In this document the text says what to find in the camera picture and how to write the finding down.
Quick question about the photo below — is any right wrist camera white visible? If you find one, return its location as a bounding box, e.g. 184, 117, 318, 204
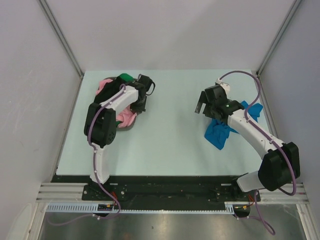
215, 78, 231, 95

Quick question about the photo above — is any pink t shirt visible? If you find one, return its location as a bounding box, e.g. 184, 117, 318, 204
94, 78, 137, 129

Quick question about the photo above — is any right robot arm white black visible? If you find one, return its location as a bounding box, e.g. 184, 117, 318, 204
195, 84, 300, 201

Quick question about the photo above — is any green t shirt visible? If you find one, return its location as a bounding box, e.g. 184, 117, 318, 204
116, 73, 137, 128

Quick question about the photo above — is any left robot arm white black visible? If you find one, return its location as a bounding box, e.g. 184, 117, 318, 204
84, 73, 156, 200

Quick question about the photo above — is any grey laundry basket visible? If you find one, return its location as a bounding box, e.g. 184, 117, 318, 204
94, 73, 153, 129

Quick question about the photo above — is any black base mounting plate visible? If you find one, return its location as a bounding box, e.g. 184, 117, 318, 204
51, 175, 255, 210

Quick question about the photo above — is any blue t shirt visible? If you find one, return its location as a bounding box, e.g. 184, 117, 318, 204
204, 103, 263, 150

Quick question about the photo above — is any black t shirt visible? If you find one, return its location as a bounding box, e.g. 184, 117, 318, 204
94, 77, 126, 104

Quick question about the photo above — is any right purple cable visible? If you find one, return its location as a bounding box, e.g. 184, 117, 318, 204
217, 70, 298, 236

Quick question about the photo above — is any aluminium frame rail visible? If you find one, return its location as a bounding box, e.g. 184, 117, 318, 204
36, 183, 309, 204

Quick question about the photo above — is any white slotted cable duct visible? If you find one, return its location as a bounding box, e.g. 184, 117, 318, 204
45, 202, 235, 215

